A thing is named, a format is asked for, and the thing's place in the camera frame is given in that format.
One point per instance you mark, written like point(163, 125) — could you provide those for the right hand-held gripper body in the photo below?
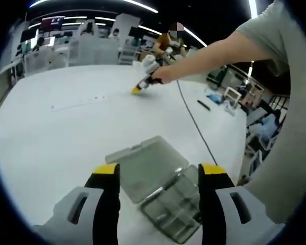
point(150, 63)

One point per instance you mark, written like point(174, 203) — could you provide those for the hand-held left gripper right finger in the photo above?
point(219, 217)

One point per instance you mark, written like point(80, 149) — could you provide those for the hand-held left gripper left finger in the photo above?
point(91, 217)

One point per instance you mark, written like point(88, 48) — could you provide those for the clear plastic compartment box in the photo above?
point(145, 166)

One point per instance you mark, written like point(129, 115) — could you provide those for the white desk partition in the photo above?
point(91, 53)

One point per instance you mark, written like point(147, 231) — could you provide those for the black pen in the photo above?
point(204, 105)

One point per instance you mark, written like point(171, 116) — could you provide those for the white gaming chair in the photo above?
point(88, 30)

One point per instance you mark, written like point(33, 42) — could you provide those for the blue crumpled item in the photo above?
point(215, 98)

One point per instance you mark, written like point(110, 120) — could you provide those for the white office chair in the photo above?
point(265, 143)

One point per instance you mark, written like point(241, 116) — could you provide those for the white frame stand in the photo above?
point(228, 97)

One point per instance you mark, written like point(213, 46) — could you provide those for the red wall screen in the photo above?
point(53, 23)

